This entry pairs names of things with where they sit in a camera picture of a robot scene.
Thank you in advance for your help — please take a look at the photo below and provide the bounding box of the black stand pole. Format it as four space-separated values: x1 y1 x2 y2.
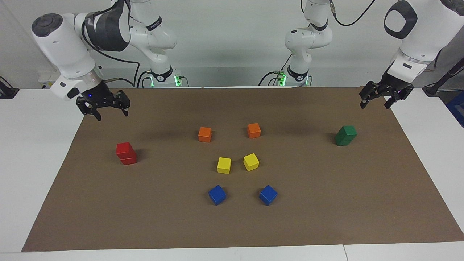
422 58 464 96

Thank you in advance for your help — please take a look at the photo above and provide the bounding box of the white socket box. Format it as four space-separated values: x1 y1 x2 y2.
38 71 60 89

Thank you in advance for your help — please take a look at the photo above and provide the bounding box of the blue crate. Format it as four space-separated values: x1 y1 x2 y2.
445 91 464 128

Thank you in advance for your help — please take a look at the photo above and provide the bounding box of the yellow wooden cube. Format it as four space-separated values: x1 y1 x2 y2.
217 157 232 174
243 153 260 171

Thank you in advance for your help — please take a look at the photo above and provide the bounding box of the blue wooden cube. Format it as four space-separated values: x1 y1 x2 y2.
259 185 278 206
208 185 227 206

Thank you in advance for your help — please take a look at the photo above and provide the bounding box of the brown table mat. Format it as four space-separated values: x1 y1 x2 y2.
22 87 464 252

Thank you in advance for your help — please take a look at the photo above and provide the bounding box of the black base cable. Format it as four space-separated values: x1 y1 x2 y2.
137 71 152 88
258 54 293 86

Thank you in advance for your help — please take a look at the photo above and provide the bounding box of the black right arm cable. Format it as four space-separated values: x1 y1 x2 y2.
81 11 140 88

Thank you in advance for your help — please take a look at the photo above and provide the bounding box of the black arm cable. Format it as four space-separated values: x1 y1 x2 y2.
81 11 140 88
328 0 377 27

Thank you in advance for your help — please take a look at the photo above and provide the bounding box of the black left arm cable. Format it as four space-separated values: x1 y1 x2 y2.
328 0 377 27

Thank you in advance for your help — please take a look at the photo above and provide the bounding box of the black clamp bracket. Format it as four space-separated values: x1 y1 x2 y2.
0 76 19 99

